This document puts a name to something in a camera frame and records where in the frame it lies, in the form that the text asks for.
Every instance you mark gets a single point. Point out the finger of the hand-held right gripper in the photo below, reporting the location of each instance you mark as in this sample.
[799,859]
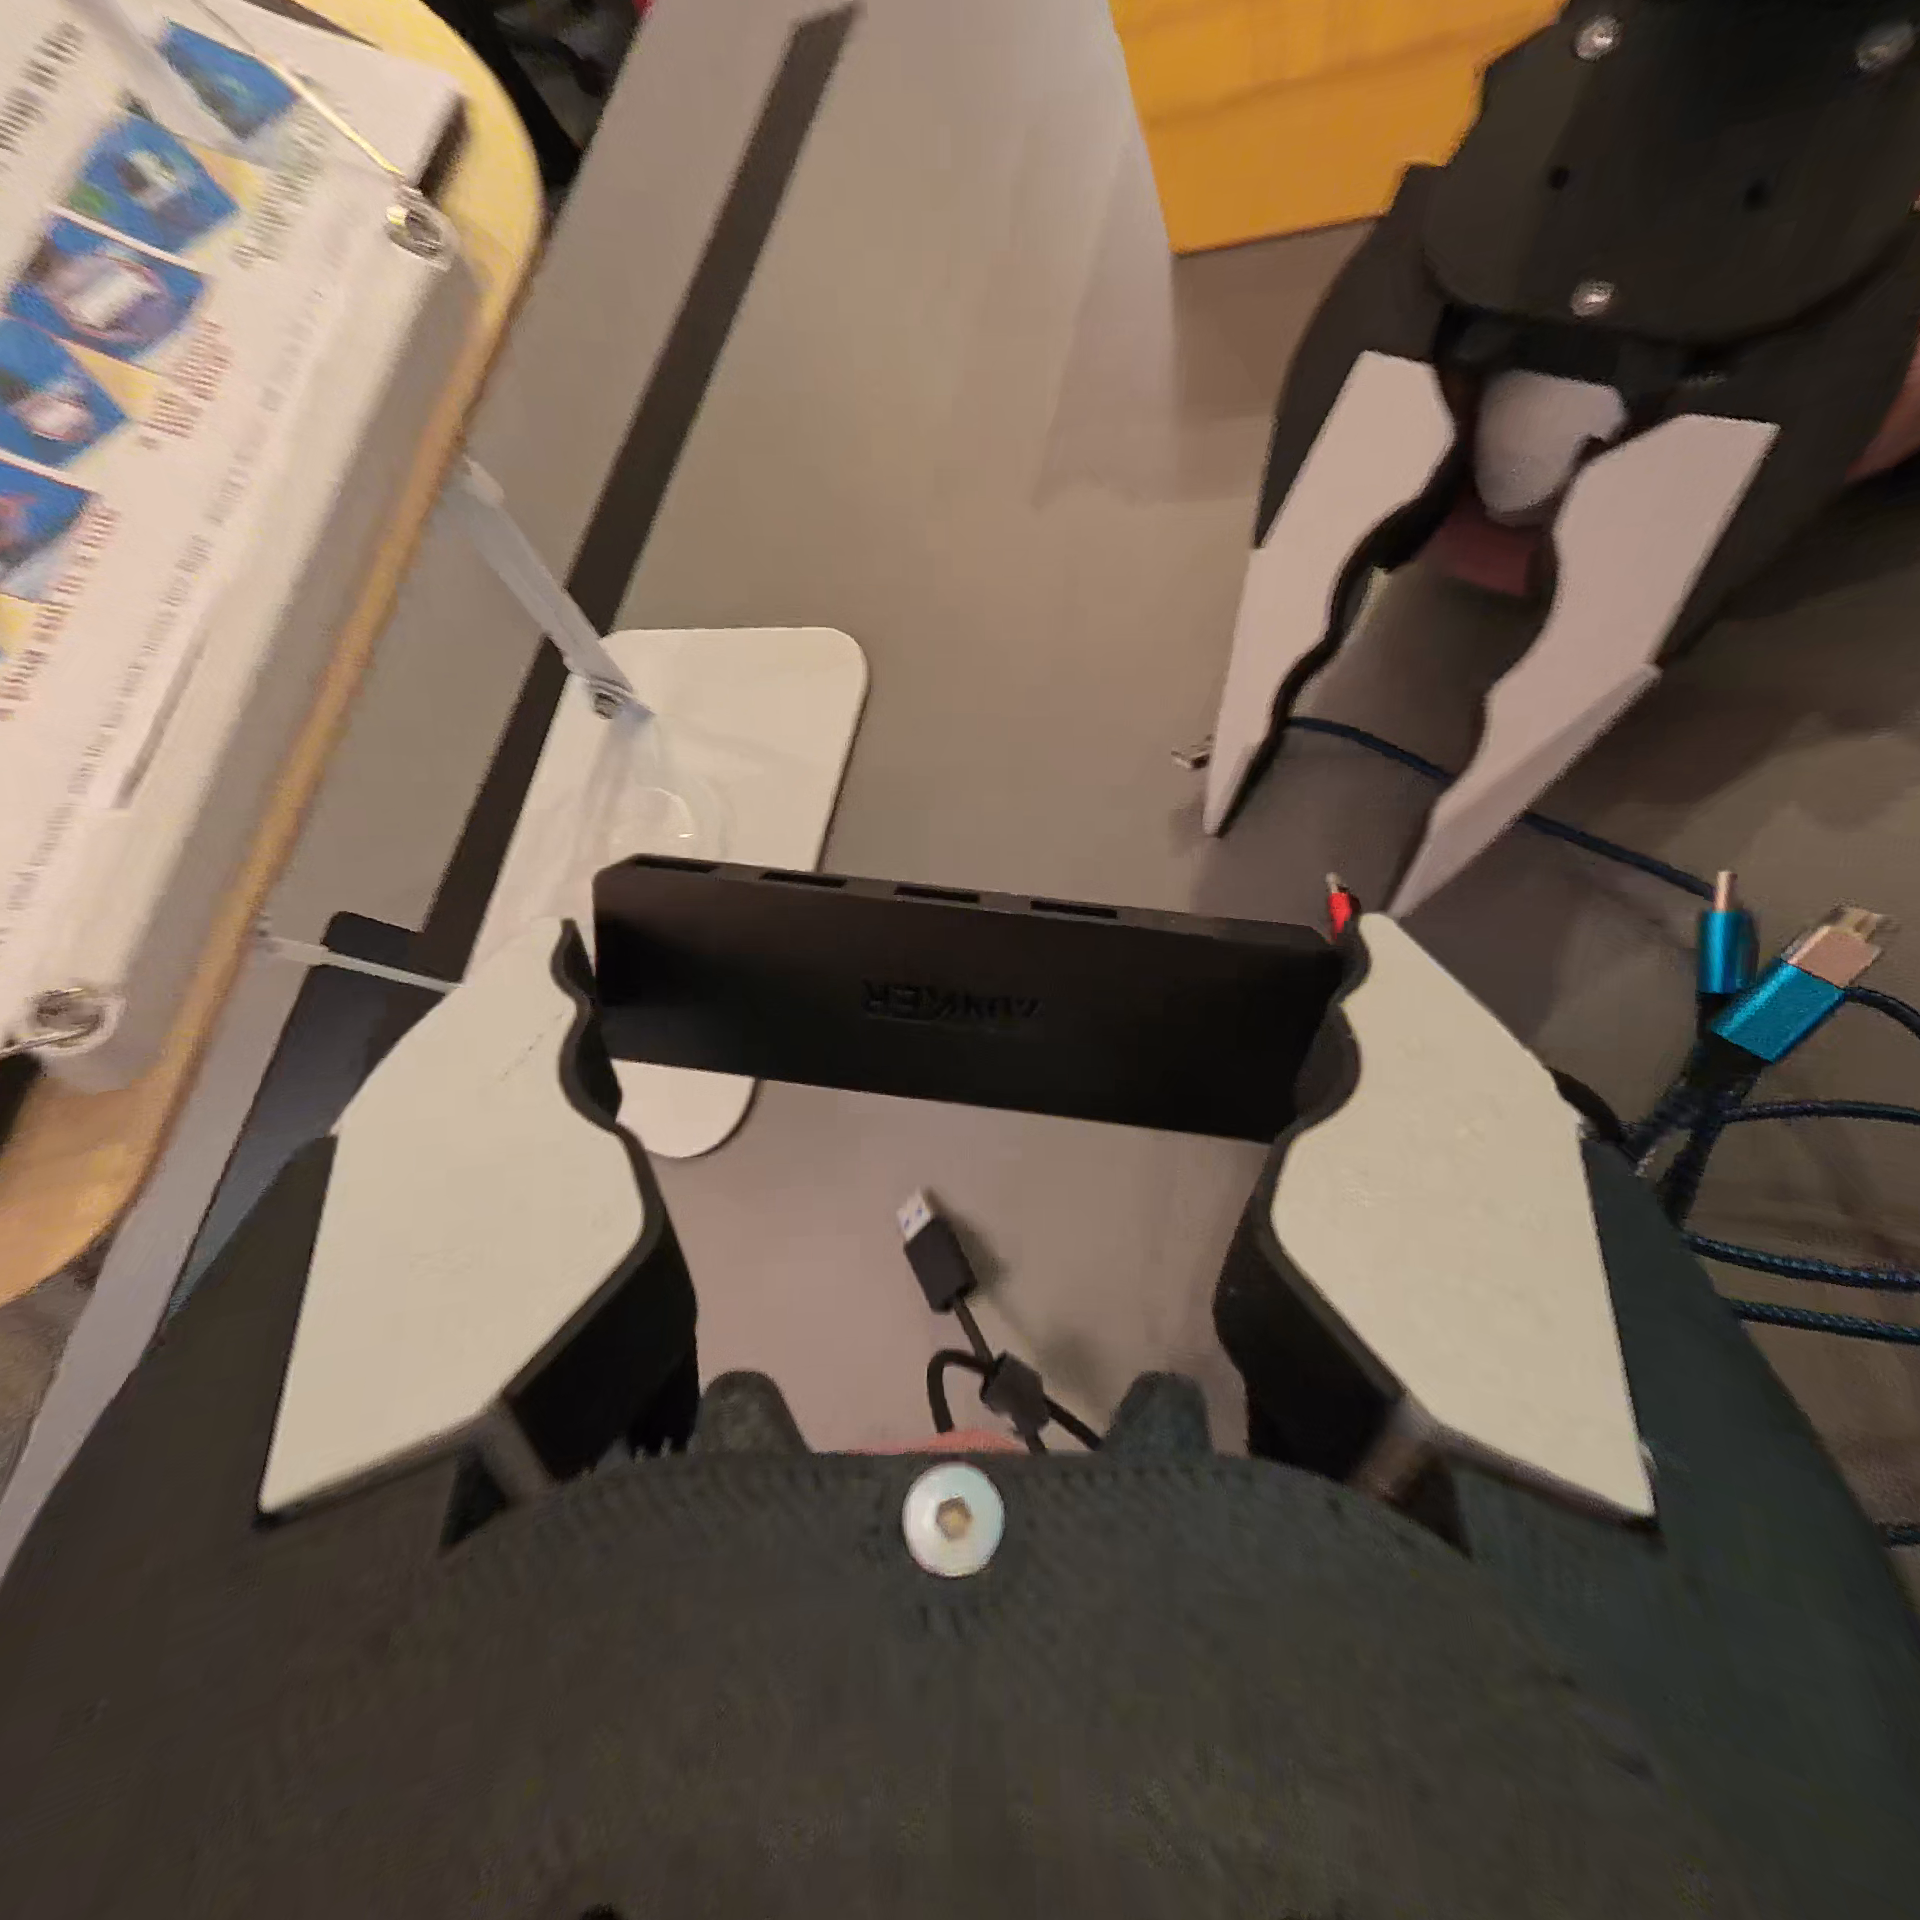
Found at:
[1321,510]
[1637,571]

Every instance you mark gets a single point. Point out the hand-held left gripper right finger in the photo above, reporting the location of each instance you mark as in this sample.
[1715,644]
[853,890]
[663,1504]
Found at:
[1470,1260]

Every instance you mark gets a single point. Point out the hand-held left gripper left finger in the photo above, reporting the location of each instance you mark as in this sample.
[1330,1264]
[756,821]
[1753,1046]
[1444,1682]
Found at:
[450,1260]

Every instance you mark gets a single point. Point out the yellow plastic bin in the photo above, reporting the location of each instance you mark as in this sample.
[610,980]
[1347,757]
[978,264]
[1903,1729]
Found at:
[1321,120]

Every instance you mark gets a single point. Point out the black usb hub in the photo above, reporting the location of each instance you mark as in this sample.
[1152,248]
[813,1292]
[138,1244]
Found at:
[960,1006]

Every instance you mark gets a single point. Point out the person's right hand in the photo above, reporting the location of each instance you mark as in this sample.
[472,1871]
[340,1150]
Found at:
[1492,556]

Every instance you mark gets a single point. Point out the printed instruction sheet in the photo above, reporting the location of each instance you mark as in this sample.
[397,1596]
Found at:
[180,451]

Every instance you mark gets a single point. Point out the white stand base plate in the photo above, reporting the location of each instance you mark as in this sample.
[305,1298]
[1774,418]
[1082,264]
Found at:
[707,750]

